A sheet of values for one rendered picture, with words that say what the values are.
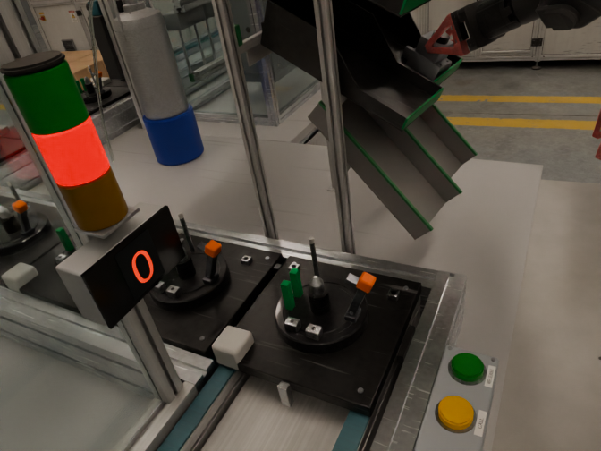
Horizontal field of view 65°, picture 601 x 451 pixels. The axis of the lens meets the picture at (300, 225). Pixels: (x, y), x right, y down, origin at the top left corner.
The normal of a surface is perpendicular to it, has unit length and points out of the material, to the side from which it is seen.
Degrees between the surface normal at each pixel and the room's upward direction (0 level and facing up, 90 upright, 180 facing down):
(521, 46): 90
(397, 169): 45
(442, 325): 0
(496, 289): 0
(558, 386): 0
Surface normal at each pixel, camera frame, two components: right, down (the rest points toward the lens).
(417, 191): 0.47, -0.40
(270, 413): -0.14, -0.81
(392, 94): 0.21, -0.63
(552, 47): -0.39, 0.57
